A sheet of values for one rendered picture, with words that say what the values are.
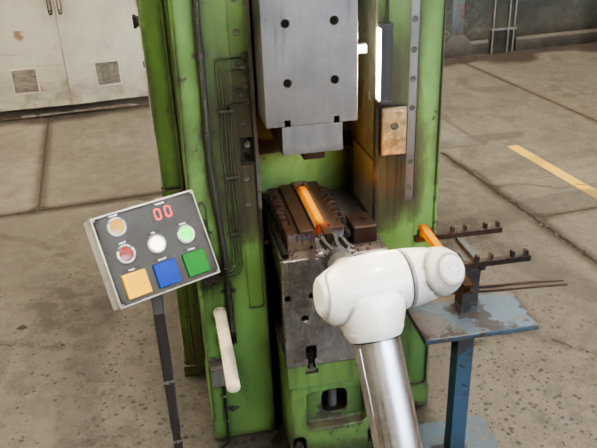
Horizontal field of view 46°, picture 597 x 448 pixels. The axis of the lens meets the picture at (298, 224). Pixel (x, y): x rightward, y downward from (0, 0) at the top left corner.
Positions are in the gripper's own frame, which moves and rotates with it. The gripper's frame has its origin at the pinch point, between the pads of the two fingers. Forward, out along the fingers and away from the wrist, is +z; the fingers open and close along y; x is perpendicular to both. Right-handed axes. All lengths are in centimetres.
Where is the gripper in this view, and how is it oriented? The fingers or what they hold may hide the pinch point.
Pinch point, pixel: (325, 234)
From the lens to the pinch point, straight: 234.7
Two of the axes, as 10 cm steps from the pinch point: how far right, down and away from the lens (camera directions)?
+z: -2.0, -4.2, 8.8
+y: 9.8, -1.2, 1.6
